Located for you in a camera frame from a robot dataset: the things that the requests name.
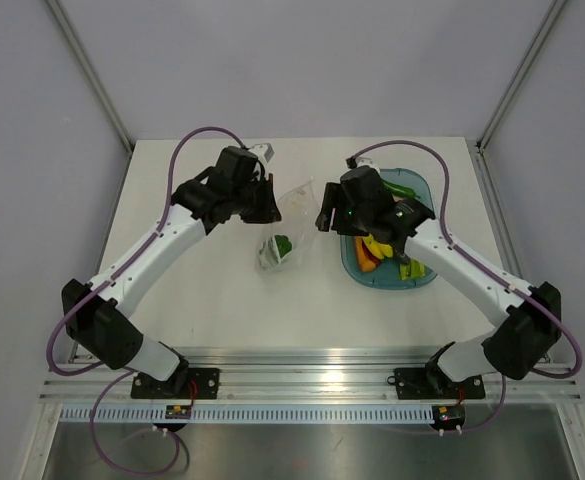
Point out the clear zip top bag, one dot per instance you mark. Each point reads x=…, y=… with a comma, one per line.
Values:
x=299, y=210

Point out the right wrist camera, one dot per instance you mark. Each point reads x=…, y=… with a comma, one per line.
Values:
x=366, y=162

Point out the aluminium mounting rail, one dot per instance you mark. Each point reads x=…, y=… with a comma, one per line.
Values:
x=306, y=376

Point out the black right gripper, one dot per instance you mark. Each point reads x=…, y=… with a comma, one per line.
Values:
x=336, y=197

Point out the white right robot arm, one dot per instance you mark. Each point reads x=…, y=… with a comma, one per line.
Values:
x=525, y=319

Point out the white slotted cable duct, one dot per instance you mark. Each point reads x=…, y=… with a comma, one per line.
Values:
x=249, y=414

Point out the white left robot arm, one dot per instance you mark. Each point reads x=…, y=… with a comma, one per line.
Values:
x=99, y=312

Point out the green bell pepper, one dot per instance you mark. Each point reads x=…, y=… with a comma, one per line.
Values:
x=283, y=245

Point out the right aluminium frame post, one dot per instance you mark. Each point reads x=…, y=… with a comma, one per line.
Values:
x=534, y=49

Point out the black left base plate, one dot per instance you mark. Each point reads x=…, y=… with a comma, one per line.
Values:
x=197, y=382

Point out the teal plastic tray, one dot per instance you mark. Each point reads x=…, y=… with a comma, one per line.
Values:
x=386, y=275

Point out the left aluminium frame post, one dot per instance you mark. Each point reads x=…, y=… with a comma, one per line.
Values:
x=78, y=52

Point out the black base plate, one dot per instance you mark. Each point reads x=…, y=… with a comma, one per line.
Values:
x=197, y=382
x=416, y=383

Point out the aluminium frame post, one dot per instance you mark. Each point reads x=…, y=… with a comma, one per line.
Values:
x=534, y=49
x=78, y=52

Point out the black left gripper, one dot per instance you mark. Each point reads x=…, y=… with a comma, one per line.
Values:
x=268, y=212

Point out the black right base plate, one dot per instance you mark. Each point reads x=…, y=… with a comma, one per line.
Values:
x=416, y=383

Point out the green chili pepper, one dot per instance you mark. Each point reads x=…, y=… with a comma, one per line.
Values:
x=399, y=190

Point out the yellow green corn cob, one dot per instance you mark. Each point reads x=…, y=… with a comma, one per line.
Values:
x=413, y=271

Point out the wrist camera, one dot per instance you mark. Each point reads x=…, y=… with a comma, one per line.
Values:
x=366, y=162
x=264, y=152

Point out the yellow banana bunch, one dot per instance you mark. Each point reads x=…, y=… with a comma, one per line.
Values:
x=377, y=249

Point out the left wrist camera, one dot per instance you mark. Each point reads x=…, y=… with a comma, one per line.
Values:
x=264, y=152

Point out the orange carrot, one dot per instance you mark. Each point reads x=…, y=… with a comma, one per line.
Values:
x=365, y=262

